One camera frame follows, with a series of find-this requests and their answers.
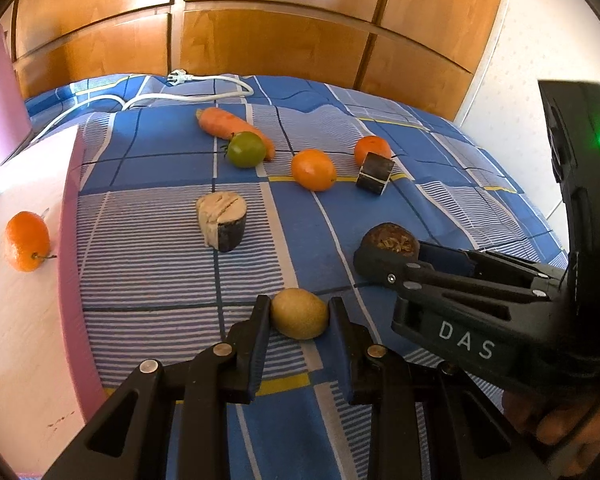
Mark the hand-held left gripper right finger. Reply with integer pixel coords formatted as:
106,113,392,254
328,296,552,480

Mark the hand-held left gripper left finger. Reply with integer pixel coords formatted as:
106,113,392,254
42,295,272,480

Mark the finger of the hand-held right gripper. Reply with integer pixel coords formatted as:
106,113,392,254
418,241,567,282
353,247,552,307

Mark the round tan fruit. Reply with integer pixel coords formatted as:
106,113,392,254
271,288,329,340

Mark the dark round fruit half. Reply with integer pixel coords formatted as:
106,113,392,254
360,223,421,267

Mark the white-fleshed dark-skinned fruit half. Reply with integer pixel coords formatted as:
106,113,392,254
195,190,248,253

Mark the small dark-skinned fruit piece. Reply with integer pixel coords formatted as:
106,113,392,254
356,152,396,195

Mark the orange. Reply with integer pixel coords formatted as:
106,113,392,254
354,135,392,166
291,149,338,192

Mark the pink tray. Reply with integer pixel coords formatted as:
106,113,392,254
0,122,108,480

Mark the tangerine with stem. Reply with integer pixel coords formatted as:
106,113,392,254
3,210,52,273

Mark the person's right hand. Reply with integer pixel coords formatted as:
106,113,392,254
502,392,600,462

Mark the blue plaid bedsheet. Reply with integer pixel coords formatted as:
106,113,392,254
24,74,571,480

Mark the carrot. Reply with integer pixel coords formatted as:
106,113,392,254
195,107,276,162

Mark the wooden headboard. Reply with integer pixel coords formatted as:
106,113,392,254
9,0,512,123

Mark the pink electric kettle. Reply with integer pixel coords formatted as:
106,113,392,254
0,24,34,177

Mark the white power cable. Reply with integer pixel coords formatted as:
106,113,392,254
30,70,255,144

